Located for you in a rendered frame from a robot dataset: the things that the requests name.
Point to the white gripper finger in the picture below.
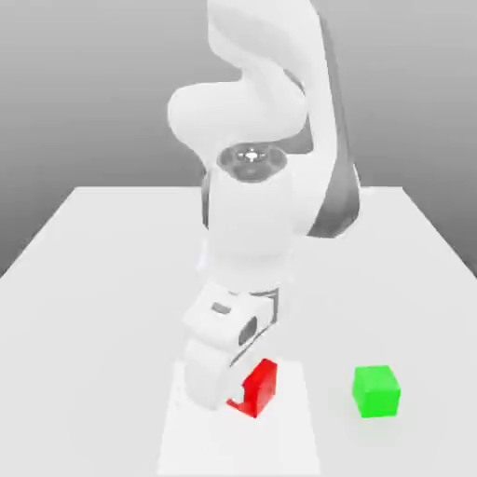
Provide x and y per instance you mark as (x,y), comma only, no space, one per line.
(236,391)

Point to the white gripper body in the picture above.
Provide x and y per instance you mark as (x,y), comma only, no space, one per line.
(207,372)

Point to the small green cube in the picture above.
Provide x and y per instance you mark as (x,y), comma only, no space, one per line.
(376,391)

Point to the small red cube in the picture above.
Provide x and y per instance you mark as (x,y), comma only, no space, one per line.
(261,387)

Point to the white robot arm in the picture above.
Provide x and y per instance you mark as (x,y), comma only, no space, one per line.
(246,223)

